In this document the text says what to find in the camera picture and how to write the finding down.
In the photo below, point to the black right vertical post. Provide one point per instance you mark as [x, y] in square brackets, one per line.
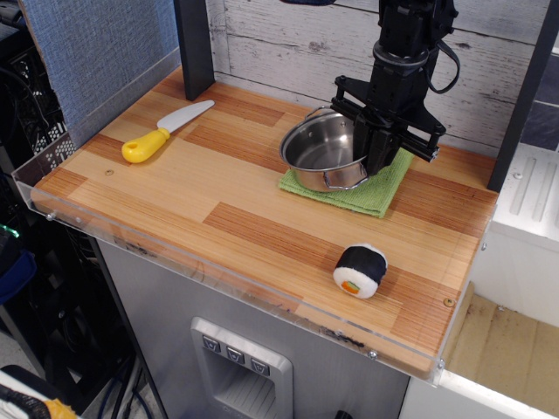
[529, 88]

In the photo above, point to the green folded cloth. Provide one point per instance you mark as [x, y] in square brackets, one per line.
[372, 198]

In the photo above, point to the white toy sink counter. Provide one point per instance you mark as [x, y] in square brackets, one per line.
[503, 350]

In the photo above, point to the yellow handled toy knife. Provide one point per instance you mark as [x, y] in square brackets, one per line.
[141, 149]

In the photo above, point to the stainless steel pot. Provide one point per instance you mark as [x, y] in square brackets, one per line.
[319, 150]

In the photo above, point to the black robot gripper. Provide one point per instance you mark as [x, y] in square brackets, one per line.
[388, 113]

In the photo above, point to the black plastic crate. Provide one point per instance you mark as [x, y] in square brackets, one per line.
[31, 118]

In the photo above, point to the black left vertical post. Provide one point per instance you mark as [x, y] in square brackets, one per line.
[195, 48]

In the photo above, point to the black vertical post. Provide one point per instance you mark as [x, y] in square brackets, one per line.
[195, 48]
[529, 88]

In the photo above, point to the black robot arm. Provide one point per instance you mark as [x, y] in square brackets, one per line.
[412, 34]

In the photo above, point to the blue grey fabric panel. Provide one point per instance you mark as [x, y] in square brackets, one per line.
[102, 56]

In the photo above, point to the silver toy fridge dispenser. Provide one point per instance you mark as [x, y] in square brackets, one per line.
[241, 377]

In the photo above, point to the plush sushi roll toy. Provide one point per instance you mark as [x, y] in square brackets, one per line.
[360, 270]

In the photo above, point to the clear acrylic table guard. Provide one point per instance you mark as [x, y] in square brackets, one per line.
[215, 213]

